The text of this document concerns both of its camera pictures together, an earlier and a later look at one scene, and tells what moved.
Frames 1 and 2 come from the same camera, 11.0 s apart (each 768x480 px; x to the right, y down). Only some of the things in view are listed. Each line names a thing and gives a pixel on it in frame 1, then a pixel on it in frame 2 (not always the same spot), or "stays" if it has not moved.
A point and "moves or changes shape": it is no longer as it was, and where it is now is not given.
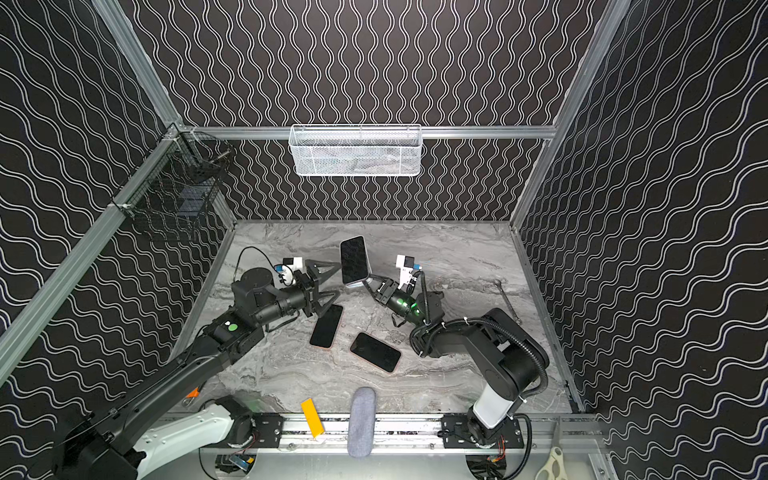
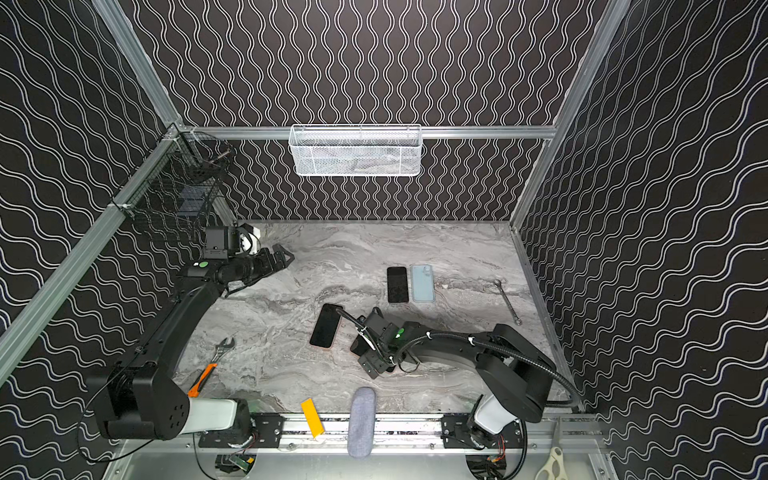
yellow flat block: x=313 y=418 stays
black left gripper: x=308 y=288 -> x=264 y=263
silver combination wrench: x=511 y=309 stays
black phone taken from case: x=354 y=260 moves or changes shape
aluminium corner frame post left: x=112 y=12 stays
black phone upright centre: x=326 y=326 stays
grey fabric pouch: x=361 y=423 stays
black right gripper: x=379 y=288 -> x=365 y=335
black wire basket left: x=178 y=184 stays
